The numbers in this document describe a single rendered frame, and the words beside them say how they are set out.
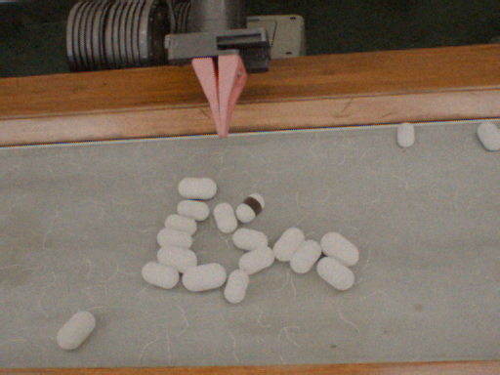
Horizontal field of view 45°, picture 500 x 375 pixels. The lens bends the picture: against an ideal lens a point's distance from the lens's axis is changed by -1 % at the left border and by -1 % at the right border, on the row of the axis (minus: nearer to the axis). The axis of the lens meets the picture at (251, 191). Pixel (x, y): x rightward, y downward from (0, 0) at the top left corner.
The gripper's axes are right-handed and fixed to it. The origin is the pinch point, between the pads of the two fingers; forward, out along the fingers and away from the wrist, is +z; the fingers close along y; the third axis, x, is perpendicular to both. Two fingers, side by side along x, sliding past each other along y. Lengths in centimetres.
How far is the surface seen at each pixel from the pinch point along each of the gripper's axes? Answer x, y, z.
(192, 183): -1.8, -2.8, 5.6
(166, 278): -8.8, -3.9, 14.6
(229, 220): -4.7, 1.1, 9.5
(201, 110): 6.0, -3.2, -3.5
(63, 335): -12.7, -11.5, 18.7
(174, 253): -7.6, -3.4, 12.4
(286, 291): -7.9, 6.3, 16.0
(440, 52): 10.9, 24.6, -10.0
